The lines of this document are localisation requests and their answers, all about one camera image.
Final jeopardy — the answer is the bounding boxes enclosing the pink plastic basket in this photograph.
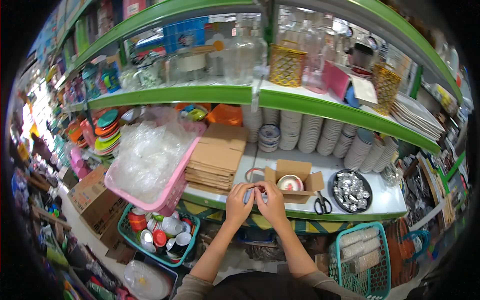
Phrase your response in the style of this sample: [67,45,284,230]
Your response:
[104,119,207,217]

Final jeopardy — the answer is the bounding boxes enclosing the tall teal mesh basket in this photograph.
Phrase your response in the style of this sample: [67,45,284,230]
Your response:
[329,221,392,300]

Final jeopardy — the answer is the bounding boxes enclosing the pile of red white cups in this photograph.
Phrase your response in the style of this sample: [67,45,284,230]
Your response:
[127,207,196,263]

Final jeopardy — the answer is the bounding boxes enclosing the brown woven bag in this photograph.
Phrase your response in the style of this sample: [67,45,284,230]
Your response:
[385,217,432,288]

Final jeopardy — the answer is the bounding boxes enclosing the pile of silver foil pieces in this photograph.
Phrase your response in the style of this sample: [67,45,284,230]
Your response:
[333,172,371,212]

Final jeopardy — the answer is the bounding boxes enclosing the person's body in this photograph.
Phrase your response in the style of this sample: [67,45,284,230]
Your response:
[172,271,370,300]

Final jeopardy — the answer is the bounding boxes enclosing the white textured roll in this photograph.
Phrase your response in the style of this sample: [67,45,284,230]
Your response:
[349,249,381,274]
[339,227,380,249]
[340,237,382,261]

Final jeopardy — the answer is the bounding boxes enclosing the stack of clear plastic lids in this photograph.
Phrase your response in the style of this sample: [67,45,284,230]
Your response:
[123,259,178,300]

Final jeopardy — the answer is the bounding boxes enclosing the patterned ceramic bowl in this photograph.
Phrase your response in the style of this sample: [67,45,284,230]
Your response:
[277,174,305,192]

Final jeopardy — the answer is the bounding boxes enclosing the small pale object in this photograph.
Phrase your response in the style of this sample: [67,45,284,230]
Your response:
[244,185,268,205]

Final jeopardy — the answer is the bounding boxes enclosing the open cardboard box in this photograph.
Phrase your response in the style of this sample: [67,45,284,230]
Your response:
[264,159,325,205]

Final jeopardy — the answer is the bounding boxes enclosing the clear tape roll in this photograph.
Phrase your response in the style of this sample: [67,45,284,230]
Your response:
[245,167,266,184]

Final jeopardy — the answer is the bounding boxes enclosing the person's right fingers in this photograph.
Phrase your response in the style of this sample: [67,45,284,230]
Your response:
[255,181,280,193]

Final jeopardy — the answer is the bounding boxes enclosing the person's left hand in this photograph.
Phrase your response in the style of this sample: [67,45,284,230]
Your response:
[225,182,256,228]

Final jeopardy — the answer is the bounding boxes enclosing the stack of flat cardboard boxes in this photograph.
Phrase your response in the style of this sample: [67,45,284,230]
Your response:
[185,122,249,196]

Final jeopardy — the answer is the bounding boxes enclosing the black handled scissors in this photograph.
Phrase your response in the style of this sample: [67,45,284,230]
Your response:
[314,190,333,215]

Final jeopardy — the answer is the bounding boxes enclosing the large brown printed carton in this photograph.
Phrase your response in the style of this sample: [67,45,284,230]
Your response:
[67,165,136,265]

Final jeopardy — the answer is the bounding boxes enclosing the round black tray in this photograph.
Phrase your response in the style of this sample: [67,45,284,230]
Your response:
[329,169,374,214]

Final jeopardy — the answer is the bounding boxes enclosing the person's right hand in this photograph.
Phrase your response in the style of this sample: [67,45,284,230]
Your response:
[254,181,289,227]

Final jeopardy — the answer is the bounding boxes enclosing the teal plastic basket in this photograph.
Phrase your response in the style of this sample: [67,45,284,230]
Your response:
[117,203,201,268]

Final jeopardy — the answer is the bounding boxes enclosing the full shop shelf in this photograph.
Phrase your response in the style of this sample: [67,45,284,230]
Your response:
[7,52,94,300]
[56,0,466,223]
[394,56,474,244]

